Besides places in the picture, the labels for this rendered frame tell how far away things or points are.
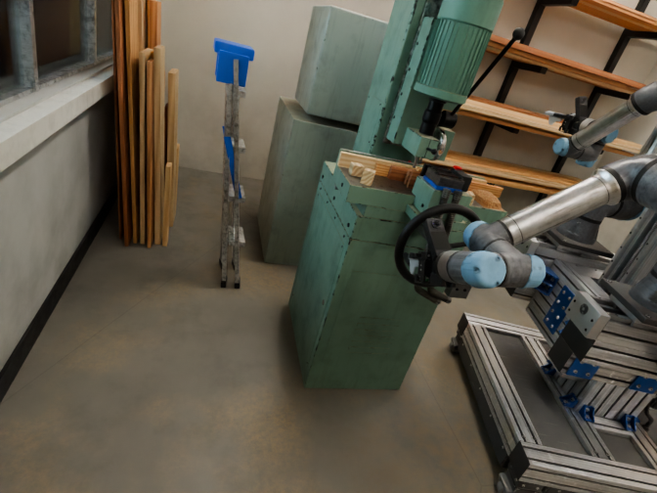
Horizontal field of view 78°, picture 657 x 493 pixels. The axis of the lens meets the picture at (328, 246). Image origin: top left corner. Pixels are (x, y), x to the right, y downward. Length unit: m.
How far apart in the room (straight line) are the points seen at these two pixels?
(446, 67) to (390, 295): 0.80
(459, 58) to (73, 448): 1.67
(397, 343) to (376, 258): 0.44
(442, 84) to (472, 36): 0.15
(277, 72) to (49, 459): 2.95
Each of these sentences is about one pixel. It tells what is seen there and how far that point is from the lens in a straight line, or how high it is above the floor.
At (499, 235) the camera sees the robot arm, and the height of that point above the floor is 0.98.
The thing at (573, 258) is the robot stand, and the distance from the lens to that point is 1.95.
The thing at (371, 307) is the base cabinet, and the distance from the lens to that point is 1.56.
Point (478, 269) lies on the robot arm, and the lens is 0.87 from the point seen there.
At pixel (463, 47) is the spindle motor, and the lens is 1.41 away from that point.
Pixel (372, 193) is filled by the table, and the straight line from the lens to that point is 1.32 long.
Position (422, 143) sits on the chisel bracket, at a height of 1.05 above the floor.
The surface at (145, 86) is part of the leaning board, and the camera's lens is 2.25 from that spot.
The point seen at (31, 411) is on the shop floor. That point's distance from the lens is 1.72.
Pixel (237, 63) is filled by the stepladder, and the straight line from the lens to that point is 1.84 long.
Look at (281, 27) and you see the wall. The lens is 3.59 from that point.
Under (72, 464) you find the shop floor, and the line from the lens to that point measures 1.57.
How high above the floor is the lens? 1.28
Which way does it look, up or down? 26 degrees down
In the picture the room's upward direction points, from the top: 16 degrees clockwise
